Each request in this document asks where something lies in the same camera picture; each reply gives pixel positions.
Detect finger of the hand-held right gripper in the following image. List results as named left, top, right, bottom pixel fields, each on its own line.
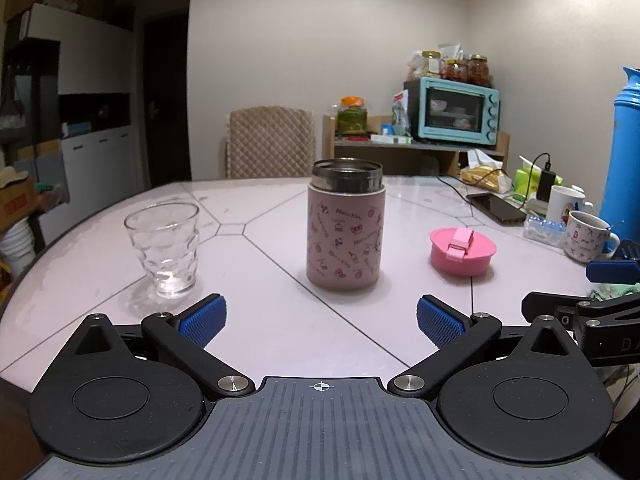
left=585, top=239, right=640, bottom=284
left=521, top=289, right=640, bottom=335

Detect green cloth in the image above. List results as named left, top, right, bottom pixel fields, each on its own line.
left=589, top=282, right=640, bottom=302

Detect dark door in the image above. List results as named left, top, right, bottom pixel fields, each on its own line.
left=140, top=12, right=193, bottom=194

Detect black cable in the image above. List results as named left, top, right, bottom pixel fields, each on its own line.
left=436, top=152, right=552, bottom=207

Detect white mug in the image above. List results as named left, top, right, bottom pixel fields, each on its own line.
left=549, top=184, right=596, bottom=232

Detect tall glass jar red contents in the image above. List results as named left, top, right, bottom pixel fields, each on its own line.
left=467, top=53, right=491, bottom=86

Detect small glass jar red contents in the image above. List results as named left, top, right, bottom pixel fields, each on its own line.
left=444, top=58, right=469, bottom=83

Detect clear plastic packet blue print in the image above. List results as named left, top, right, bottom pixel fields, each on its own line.
left=523, top=213, right=569, bottom=248

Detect teal toaster oven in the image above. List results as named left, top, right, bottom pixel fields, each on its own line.
left=403, top=77, right=500, bottom=149

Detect black charger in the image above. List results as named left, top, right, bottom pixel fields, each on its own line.
left=536, top=169, right=558, bottom=204

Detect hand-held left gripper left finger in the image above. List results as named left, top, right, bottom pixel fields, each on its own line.
left=64, top=294, right=257, bottom=401

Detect white and red snack bag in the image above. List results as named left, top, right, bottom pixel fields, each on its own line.
left=390, top=88, right=414, bottom=137

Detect straw hat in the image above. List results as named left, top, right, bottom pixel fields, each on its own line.
left=0, top=165, right=31, bottom=192

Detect pink bottle cap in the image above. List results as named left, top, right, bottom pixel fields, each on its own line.
left=429, top=226, right=498, bottom=278

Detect blue thermos flask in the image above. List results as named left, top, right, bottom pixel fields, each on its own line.
left=599, top=66, right=640, bottom=257

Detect wooden side shelf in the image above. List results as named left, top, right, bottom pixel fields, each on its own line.
left=322, top=113, right=512, bottom=179

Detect mug with red figures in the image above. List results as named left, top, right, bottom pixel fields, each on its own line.
left=563, top=210, right=622, bottom=265

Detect cardboard box with red label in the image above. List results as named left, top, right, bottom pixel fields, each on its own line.
left=0, top=179, right=39, bottom=234

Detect stack of white plates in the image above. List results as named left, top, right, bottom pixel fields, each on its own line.
left=0, top=219, right=39, bottom=277

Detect chair with quilted beige cover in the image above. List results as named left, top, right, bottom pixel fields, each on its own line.
left=224, top=104, right=317, bottom=180

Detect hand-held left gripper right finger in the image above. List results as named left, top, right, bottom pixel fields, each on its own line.
left=386, top=295, right=576, bottom=403

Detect clear dimpled glass cup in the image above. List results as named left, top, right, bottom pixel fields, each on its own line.
left=123, top=201, right=201, bottom=299

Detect white and black cabinet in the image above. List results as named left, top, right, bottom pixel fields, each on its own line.
left=0, top=2, right=139, bottom=247

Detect green box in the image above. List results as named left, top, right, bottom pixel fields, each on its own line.
left=514, top=155, right=564, bottom=197

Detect small white and blue box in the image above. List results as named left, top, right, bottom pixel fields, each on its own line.
left=370, top=123, right=414, bottom=144

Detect black smartphone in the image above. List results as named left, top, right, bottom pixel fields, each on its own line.
left=469, top=192, right=529, bottom=225

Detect pink cartoon print bottle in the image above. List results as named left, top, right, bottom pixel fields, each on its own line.
left=305, top=158, right=387, bottom=291

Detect green jar with orange lid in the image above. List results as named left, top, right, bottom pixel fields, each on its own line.
left=336, top=95, right=370, bottom=136

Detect glass jar with pale contents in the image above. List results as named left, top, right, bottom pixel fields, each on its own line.
left=419, top=49, right=443, bottom=80

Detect hanging grey bag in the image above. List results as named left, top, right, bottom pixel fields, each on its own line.
left=0, top=66, right=27, bottom=134

